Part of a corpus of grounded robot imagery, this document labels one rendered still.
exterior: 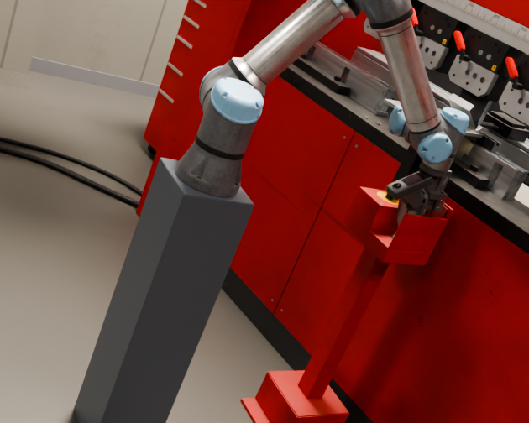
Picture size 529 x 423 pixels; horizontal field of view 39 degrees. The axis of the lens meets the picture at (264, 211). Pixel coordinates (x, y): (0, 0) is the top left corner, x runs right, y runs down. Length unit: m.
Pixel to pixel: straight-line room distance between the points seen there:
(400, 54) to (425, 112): 0.15
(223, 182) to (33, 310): 1.01
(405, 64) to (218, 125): 0.43
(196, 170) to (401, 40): 0.53
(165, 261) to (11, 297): 0.91
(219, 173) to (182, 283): 0.28
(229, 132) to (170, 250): 0.30
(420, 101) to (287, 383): 1.03
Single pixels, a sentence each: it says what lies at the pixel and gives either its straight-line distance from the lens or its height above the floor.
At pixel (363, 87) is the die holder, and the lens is 2.59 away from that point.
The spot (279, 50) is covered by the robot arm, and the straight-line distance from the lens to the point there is 1.75.
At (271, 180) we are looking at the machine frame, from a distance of 2.70.
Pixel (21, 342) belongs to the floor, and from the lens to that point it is 2.34.
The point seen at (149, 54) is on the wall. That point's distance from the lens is 4.69.
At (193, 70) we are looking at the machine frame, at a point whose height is 0.68.
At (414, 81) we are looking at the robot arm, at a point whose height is 1.15.
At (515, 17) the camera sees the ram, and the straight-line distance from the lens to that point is 2.28.
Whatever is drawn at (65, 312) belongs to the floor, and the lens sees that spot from 2.51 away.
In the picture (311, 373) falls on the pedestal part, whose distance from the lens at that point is 2.31.
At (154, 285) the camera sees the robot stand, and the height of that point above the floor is 0.54.
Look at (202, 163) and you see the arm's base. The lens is 1.66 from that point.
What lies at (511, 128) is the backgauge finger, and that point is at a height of 1.02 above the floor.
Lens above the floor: 1.42
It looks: 22 degrees down
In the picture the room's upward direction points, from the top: 23 degrees clockwise
